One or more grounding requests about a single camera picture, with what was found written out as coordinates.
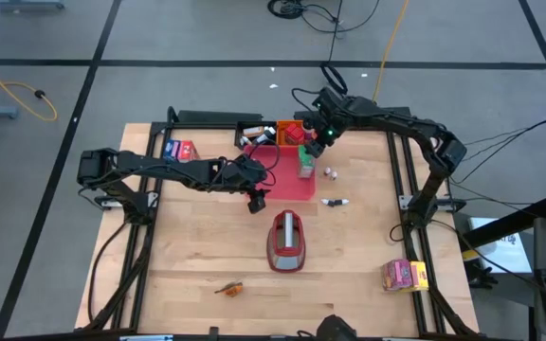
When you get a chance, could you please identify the black squeeze bottle white collar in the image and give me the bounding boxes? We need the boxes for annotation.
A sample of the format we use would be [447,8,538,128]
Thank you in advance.
[251,126,278,145]

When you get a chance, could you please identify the white paper sheet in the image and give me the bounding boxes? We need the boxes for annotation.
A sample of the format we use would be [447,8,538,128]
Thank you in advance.
[467,216,534,276]

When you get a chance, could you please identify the green Apple Jacks cereal box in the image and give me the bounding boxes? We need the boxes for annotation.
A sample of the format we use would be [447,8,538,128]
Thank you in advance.
[297,145,317,180]

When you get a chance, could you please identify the red Froot Loops cereal box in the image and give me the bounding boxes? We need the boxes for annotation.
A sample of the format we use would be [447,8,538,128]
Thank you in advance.
[176,139,200,164]

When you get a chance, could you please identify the orange plastic mesh basket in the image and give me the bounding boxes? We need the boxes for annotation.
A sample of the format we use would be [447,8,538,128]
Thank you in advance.
[276,119,307,148]

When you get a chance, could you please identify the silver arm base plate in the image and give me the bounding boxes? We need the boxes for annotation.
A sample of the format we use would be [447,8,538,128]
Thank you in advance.
[397,194,467,212]
[95,190,161,210]

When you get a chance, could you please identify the yellow cereal box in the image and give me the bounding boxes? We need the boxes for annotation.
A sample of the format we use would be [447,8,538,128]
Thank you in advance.
[409,260,430,292]

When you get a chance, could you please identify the purple Raisin Bran cereal box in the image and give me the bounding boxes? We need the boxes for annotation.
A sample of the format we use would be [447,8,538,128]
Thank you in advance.
[381,259,413,293]

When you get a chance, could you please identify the black table-level camera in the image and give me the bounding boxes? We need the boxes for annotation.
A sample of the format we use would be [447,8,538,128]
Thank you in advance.
[316,314,357,341]

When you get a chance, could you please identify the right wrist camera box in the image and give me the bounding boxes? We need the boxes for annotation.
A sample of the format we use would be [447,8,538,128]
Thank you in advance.
[311,87,338,117]

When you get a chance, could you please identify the black plastic mesh basket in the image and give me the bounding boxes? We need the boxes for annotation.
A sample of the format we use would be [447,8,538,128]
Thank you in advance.
[235,120,280,149]

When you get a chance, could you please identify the black floor cables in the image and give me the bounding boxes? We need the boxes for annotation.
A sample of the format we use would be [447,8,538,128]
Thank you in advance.
[266,0,382,63]

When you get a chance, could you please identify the blue Frosted Flakes cereal box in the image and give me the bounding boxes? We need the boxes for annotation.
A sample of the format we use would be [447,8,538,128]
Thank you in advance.
[162,139,182,162]

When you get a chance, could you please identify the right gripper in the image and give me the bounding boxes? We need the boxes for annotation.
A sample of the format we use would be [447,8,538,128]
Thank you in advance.
[304,113,346,160]

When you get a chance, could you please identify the steel box grater red trim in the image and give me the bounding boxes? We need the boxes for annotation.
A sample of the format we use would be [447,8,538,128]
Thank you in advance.
[265,209,307,275]

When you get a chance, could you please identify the pink plastic bin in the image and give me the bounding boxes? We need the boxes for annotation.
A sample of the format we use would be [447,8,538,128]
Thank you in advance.
[243,144,318,202]

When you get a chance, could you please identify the orange brown taco seasoning packet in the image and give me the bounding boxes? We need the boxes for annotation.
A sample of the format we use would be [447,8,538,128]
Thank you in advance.
[213,280,246,298]

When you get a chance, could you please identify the black aluminium table frame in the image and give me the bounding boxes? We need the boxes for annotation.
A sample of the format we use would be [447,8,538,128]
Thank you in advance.
[74,106,482,338]

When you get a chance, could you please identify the red-lidded patterned spice jar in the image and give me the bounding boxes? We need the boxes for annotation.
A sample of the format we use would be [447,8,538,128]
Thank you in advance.
[284,122,307,146]

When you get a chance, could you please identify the yellow hanging cable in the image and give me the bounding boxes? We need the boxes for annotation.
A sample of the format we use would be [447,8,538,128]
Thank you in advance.
[372,0,411,103]

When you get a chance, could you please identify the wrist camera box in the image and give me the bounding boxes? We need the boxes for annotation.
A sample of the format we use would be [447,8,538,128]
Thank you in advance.
[311,87,338,117]
[246,188,268,215]

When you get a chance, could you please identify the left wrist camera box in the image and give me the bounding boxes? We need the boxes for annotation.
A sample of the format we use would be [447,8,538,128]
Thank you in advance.
[246,188,268,215]

